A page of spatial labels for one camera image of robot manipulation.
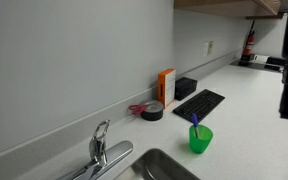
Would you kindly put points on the blue capped pen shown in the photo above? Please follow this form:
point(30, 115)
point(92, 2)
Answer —
point(195, 122)

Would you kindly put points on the wooden wall cabinet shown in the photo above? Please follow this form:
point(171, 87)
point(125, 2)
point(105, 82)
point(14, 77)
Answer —
point(227, 6)

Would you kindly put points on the black computer keyboard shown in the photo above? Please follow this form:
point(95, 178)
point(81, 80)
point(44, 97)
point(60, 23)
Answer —
point(199, 105)

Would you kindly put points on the red fire extinguisher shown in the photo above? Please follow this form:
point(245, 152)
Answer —
point(249, 43)

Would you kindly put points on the orange and white box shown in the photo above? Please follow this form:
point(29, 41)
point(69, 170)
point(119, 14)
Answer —
point(166, 87)

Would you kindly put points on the black rectangular device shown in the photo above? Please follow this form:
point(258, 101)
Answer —
point(275, 61)

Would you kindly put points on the green translucent plastic cup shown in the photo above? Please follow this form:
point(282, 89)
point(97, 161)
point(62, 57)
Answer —
point(200, 141)

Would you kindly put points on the small black box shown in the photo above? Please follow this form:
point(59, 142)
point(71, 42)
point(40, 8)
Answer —
point(185, 87)

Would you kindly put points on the black duct tape roll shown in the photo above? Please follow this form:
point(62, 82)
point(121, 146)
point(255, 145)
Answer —
point(152, 112)

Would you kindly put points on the stainless steel sink basin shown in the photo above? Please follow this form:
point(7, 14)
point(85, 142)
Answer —
point(157, 166)

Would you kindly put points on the white wall outlet plate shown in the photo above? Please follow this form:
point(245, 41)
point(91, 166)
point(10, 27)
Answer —
point(208, 48)

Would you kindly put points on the flat black tray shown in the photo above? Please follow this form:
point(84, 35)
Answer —
point(250, 65)

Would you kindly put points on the chrome sink faucet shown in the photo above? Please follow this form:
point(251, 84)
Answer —
point(99, 155)

